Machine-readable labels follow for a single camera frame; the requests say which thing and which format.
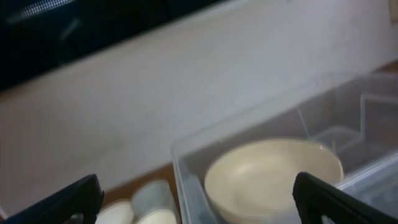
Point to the clear plastic storage bin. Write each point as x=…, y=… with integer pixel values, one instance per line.
x=354, y=115

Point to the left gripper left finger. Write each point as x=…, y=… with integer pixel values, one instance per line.
x=83, y=197

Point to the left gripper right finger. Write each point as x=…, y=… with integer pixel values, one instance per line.
x=316, y=199

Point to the cream cup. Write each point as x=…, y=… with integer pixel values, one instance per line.
x=159, y=216

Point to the grey cup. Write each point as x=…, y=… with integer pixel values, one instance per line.
x=153, y=195

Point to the beige bowl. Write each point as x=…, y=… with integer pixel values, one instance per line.
x=253, y=183

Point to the white small bowl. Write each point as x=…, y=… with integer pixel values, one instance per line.
x=118, y=212

